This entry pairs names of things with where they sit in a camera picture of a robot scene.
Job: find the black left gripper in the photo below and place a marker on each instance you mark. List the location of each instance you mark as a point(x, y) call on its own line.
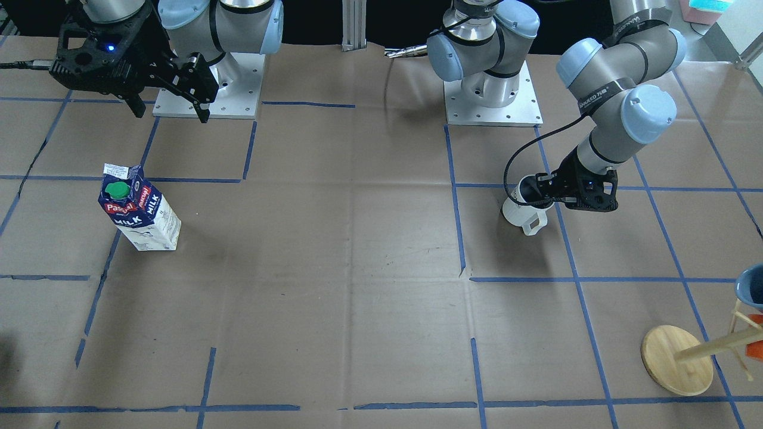
point(568, 174)

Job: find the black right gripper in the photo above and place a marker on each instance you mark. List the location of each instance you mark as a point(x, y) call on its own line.
point(150, 43)

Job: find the white mug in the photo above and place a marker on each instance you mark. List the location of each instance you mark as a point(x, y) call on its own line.
point(529, 219)

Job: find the blue white milk carton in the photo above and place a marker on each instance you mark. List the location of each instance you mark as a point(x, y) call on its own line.
point(138, 209)

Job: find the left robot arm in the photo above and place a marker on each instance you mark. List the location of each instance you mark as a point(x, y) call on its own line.
point(610, 80)

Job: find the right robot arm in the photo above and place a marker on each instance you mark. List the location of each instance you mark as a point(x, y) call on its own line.
point(206, 58)

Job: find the wooden mug tree stand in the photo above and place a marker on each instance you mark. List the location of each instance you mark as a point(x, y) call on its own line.
point(680, 363)

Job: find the orange mug on stand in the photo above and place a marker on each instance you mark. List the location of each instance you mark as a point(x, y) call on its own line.
point(755, 349)

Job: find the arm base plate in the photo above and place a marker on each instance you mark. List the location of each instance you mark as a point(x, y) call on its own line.
point(240, 76)
point(485, 100)

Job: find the aluminium frame post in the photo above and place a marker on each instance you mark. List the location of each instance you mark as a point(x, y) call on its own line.
point(354, 13)

